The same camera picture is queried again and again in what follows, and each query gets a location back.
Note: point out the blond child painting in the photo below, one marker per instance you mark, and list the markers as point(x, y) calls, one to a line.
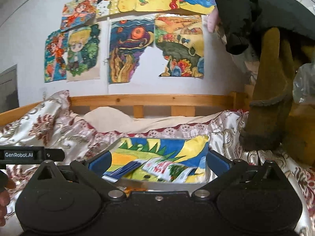
point(83, 54)

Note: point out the beige pillow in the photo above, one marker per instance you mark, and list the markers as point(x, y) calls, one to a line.
point(107, 119)

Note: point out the clear plastic bag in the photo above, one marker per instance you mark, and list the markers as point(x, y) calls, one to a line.
point(304, 85)

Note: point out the colourful painted storage box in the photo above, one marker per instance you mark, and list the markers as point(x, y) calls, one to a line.
point(190, 152)

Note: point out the pink plush piece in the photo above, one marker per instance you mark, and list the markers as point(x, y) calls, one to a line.
point(213, 19)

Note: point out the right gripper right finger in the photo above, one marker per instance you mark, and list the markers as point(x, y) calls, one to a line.
point(228, 172)

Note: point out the brown plush toy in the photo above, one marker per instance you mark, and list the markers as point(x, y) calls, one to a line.
point(274, 120)

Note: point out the orange-haired girl painting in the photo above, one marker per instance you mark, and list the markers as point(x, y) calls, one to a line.
point(76, 13)

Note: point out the blue white packet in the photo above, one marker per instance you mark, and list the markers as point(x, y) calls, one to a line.
point(114, 176)

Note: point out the black garment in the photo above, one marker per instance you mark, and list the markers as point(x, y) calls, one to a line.
point(246, 21)

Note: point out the swirly blue painting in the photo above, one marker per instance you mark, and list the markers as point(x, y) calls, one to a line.
point(128, 40)

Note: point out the floral satin bed cover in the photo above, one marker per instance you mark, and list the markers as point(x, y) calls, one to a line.
point(52, 124)

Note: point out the landscape painting on wall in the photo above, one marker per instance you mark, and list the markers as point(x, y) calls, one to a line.
point(180, 38)

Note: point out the person's left hand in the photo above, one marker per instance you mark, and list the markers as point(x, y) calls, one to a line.
point(6, 183)

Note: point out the orange snack packet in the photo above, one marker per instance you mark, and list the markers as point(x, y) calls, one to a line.
point(128, 190)

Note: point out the red-haired girl painting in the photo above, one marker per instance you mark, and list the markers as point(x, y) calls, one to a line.
point(54, 58)

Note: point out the white green red snack bag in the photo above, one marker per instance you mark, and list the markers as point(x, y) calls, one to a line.
point(167, 170)

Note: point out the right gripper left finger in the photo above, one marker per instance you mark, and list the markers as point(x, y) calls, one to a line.
point(90, 172)

